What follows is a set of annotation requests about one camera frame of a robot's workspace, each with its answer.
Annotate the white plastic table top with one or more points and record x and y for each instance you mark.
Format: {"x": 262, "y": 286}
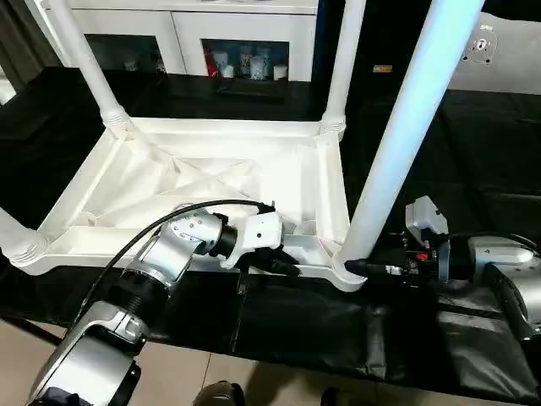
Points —
{"x": 194, "y": 178}

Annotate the white plastic table leg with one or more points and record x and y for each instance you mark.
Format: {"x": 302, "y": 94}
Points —
{"x": 342, "y": 59}
{"x": 17, "y": 241}
{"x": 406, "y": 118}
{"x": 84, "y": 59}

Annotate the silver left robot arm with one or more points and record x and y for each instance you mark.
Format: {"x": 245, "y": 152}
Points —
{"x": 144, "y": 288}

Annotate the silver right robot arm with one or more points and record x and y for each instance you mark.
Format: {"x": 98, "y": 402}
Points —
{"x": 507, "y": 271}

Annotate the black work mat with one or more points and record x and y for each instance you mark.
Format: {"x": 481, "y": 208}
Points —
{"x": 321, "y": 338}

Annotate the dark right robot foot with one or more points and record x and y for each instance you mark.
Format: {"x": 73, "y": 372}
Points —
{"x": 334, "y": 398}

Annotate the small yellow label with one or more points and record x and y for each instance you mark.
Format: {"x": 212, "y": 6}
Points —
{"x": 382, "y": 68}

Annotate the grey cushion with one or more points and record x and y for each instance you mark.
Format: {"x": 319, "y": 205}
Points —
{"x": 507, "y": 59}

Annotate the white cabinet with glass doors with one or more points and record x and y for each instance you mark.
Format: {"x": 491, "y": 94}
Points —
{"x": 169, "y": 34}

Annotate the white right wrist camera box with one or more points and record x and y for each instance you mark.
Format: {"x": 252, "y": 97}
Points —
{"x": 423, "y": 216}

